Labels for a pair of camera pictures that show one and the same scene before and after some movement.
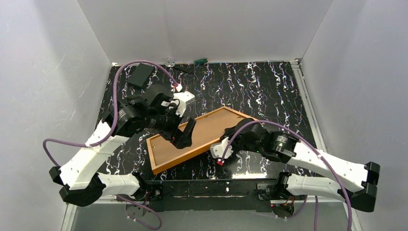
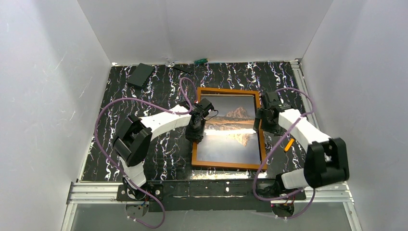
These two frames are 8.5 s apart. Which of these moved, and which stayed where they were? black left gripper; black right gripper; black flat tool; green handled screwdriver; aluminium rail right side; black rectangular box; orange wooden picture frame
Moved: black right gripper; orange wooden picture frame; black left gripper
Stayed: black flat tool; green handled screwdriver; aluminium rail right side; black rectangular box
